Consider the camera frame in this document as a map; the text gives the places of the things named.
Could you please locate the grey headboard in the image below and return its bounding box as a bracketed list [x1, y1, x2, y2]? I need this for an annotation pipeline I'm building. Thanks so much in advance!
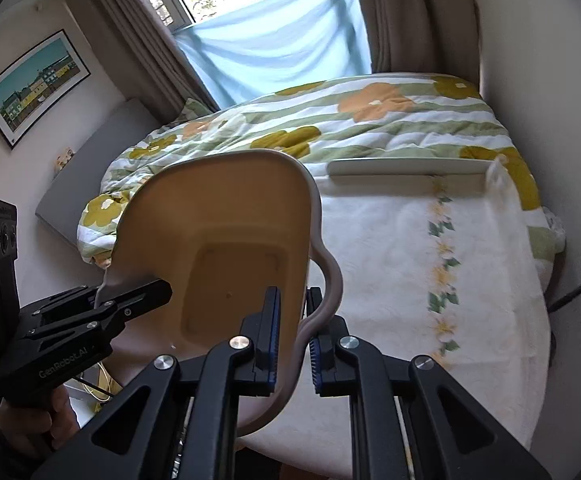
[36, 99, 159, 247]

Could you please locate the pink square bowl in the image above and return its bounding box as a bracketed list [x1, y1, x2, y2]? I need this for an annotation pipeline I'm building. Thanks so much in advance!
[97, 150, 344, 436]

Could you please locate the black stand cable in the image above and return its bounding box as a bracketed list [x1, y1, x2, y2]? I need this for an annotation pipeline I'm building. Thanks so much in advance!
[544, 253, 581, 316]

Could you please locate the floral green striped duvet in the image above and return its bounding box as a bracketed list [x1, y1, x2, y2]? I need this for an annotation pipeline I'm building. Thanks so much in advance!
[76, 73, 557, 286]

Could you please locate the light blue cloth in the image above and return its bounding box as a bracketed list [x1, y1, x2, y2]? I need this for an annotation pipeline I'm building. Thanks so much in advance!
[174, 0, 371, 108]

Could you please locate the brown curtain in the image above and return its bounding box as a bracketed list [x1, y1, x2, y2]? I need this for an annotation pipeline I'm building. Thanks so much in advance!
[65, 0, 219, 124]
[359, 0, 481, 84]

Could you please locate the brown left curtain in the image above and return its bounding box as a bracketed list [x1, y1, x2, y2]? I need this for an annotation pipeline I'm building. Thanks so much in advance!
[65, 0, 219, 124]

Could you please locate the plush toy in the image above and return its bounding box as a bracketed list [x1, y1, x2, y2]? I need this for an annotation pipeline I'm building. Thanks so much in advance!
[54, 148, 74, 174]

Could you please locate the left hand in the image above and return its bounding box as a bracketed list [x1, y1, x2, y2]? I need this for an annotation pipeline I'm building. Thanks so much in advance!
[0, 386, 80, 453]

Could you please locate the framed town picture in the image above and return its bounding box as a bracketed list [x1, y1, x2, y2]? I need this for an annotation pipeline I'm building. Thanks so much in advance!
[0, 29, 91, 150]

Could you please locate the brown right curtain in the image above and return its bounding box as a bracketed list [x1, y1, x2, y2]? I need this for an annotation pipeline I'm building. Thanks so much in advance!
[359, 0, 481, 84]

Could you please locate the floral white tablecloth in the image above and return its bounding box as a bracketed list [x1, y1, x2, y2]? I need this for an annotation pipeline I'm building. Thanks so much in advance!
[239, 156, 557, 478]

